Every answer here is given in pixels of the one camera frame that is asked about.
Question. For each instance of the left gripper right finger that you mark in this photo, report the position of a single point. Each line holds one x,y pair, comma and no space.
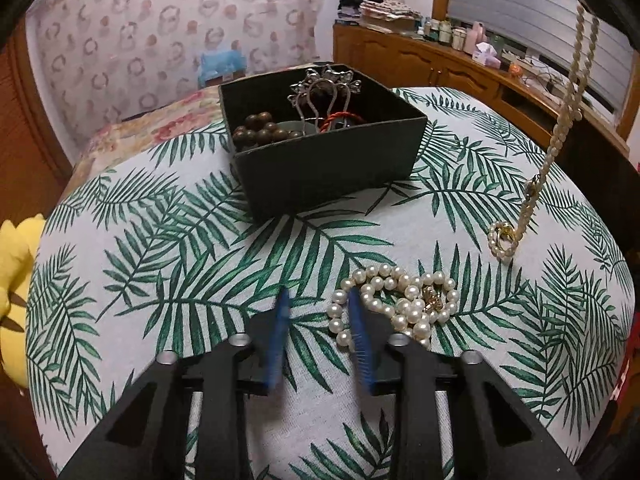
494,435

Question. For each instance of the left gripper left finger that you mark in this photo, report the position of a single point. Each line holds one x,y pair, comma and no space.
143,436

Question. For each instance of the small cream pearl strand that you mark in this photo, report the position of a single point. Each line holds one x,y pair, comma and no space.
503,237

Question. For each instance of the silver ornate hair pin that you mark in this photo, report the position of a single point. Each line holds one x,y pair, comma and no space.
322,100

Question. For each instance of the black jewelry box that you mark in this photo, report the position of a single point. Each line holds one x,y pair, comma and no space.
281,171

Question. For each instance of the palm leaf print cloth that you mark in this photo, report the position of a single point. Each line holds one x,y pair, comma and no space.
157,252

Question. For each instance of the yellow Pikachu plush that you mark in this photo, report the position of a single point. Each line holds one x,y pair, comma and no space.
18,248

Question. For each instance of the floral bed quilt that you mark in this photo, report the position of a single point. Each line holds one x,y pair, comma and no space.
116,143

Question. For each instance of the wooden louvered wardrobe door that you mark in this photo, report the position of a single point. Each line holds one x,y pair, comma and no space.
34,168

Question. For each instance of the pink tissue box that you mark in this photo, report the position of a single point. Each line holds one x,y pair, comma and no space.
486,55

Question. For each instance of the blue plush toy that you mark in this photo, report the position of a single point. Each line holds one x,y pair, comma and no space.
216,68

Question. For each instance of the wooden sideboard cabinet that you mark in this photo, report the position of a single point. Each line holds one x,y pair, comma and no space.
398,61

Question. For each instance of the patterned pink curtain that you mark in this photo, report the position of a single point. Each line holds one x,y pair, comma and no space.
106,60

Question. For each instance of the grey window blind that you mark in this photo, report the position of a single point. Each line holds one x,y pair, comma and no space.
548,26

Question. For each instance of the stack of folded fabrics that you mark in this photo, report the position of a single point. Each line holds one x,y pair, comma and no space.
386,16

